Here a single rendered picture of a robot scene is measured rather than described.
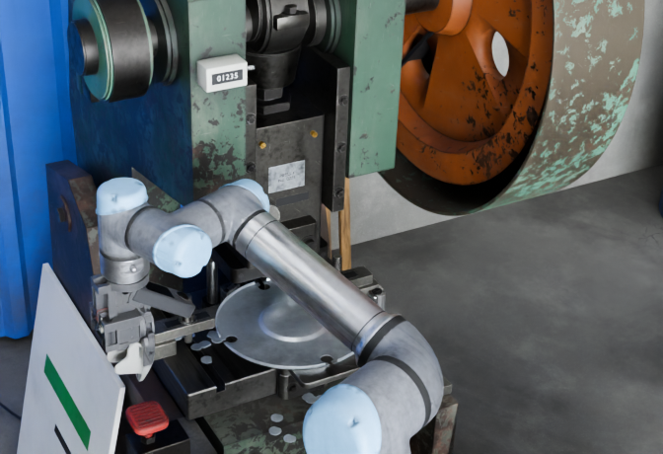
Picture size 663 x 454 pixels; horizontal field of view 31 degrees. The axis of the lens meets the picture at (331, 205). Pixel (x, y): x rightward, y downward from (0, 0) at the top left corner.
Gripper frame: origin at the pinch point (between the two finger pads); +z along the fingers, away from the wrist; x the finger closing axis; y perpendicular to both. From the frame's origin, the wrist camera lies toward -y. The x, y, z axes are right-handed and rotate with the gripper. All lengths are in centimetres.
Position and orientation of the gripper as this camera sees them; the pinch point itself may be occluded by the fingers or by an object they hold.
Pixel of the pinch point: (143, 372)
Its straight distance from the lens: 200.5
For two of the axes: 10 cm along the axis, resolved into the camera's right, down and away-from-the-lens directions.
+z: -0.4, 8.7, 5.0
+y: -8.8, 2.1, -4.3
